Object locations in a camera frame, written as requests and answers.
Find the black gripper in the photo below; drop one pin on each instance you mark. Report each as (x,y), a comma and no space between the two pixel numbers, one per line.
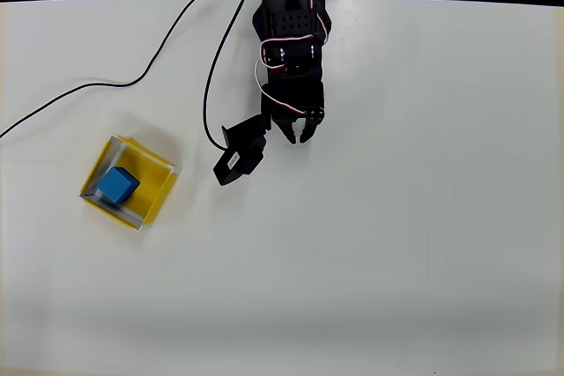
(292,118)

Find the blue cube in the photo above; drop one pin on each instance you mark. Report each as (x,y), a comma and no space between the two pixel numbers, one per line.
(116,186)

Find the yellow square tray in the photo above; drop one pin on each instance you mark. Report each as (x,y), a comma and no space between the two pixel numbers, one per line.
(154,178)

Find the black webcam on mount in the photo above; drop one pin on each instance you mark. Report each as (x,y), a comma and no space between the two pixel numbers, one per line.
(240,151)

